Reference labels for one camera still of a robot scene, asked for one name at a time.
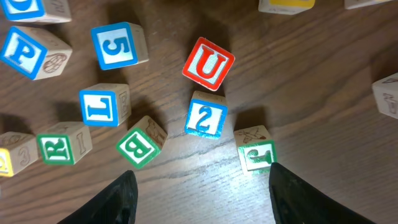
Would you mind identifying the green J wooden block right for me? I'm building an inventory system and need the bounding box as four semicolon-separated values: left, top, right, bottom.
234;125;277;175

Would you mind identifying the blue 1 wooden block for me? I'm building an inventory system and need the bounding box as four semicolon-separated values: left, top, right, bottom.
79;83;131;127

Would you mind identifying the blue 2 wooden block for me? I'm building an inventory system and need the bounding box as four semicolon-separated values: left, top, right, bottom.
185;91;228;139

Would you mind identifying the green 4 wooden block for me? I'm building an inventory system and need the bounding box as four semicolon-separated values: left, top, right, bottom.
372;73;397;119

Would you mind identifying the yellow Q wooden block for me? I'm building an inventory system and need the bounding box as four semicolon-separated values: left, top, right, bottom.
1;131;39;177

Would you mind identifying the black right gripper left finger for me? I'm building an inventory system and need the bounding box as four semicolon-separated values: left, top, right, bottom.
59;170;138;224

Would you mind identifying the green R wooden block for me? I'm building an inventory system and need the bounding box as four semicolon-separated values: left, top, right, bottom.
36;121;93;166

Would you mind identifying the yellow G wooden block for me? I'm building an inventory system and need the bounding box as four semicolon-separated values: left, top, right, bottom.
344;0;392;9

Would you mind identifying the green B wooden block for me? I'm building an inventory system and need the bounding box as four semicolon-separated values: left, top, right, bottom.
116;116;168;169

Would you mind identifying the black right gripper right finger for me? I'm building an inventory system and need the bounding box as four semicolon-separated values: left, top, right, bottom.
269;162;374;224

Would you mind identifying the blue P wooden block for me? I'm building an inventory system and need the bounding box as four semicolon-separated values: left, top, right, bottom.
1;26;73;80

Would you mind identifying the yellow X wooden block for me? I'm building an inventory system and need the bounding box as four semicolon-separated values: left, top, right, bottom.
258;0;315;15

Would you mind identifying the blue D wooden block left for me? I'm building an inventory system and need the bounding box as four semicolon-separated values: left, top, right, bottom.
1;0;72;24

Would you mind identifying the red U wooden block right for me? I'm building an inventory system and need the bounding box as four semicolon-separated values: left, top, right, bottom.
182;37;235;91

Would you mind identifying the blue 5 wooden block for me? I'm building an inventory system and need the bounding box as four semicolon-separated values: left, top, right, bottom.
91;22;149;70

